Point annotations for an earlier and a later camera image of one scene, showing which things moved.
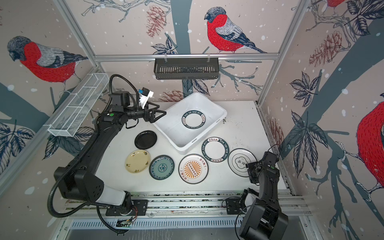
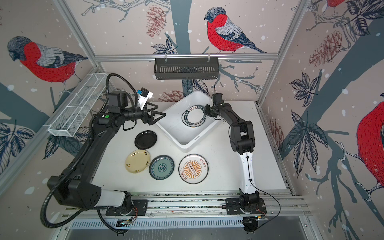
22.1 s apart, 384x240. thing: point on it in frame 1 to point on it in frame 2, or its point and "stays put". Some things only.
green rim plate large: (215, 149) to (194, 116)
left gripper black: (148, 118) stays put
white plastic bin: (188, 120) stays put
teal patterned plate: (161, 167) stays put
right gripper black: (252, 164) to (208, 111)
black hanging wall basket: (186, 68) stays put
